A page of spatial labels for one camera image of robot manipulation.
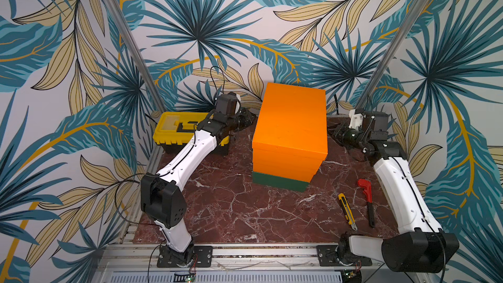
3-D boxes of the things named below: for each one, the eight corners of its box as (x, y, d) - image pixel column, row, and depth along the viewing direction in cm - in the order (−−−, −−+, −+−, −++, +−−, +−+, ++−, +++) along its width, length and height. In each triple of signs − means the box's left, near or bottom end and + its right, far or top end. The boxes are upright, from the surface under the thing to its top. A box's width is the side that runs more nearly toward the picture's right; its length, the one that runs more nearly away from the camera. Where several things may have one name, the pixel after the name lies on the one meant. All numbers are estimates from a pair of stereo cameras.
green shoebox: (251, 185, 94) (251, 176, 86) (252, 181, 95) (252, 171, 88) (303, 194, 92) (308, 185, 84) (303, 189, 93) (308, 180, 85)
